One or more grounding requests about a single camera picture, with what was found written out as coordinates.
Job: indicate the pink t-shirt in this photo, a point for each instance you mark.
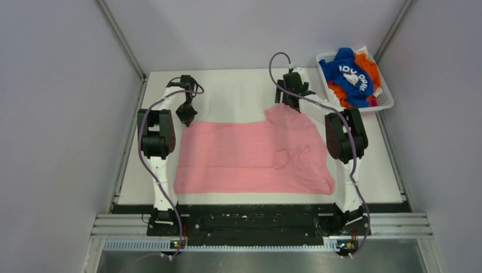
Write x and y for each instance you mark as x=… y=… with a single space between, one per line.
x=284 y=153

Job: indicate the blue printed t-shirt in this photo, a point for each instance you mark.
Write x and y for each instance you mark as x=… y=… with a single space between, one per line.
x=351 y=84

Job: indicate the red t-shirt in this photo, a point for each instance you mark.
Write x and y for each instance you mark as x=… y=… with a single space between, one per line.
x=372 y=101

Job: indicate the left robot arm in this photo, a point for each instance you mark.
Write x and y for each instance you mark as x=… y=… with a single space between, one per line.
x=159 y=131

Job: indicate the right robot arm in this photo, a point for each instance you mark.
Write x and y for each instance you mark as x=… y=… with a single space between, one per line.
x=346 y=141

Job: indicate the white plastic basket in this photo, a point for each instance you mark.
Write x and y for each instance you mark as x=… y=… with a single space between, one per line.
x=384 y=99

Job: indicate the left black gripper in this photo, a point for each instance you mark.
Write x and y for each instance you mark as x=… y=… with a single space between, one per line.
x=187 y=118

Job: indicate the orange t-shirt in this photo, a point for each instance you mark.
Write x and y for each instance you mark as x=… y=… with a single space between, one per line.
x=364 y=62

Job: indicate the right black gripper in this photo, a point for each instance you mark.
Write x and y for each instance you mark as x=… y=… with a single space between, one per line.
x=278 y=96

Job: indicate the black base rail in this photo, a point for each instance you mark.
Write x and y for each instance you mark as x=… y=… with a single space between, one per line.
x=249 y=225

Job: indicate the white slotted cable duct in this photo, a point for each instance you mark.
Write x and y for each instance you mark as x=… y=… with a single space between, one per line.
x=170 y=246

